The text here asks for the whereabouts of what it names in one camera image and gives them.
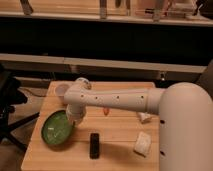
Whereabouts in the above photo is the black remote control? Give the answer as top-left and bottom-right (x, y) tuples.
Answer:
(89, 133), (100, 159)

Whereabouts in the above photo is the black office chair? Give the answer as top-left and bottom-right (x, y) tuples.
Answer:
(0, 63), (39, 152)

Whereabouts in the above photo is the translucent plastic cup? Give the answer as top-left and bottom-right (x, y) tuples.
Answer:
(54, 83), (69, 97)

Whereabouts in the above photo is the white tube with label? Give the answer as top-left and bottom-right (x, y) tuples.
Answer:
(137, 112), (152, 124)

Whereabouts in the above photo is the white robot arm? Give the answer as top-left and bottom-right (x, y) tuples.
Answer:
(64, 78), (213, 171)

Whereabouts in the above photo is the green ceramic bowl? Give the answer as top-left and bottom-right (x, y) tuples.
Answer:
(41, 110), (74, 146)

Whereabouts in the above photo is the orange carrot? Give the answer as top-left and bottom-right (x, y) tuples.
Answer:
(103, 108), (110, 116)

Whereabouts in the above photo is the white folded cloth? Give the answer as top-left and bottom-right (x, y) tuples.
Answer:
(134, 132), (151, 156)

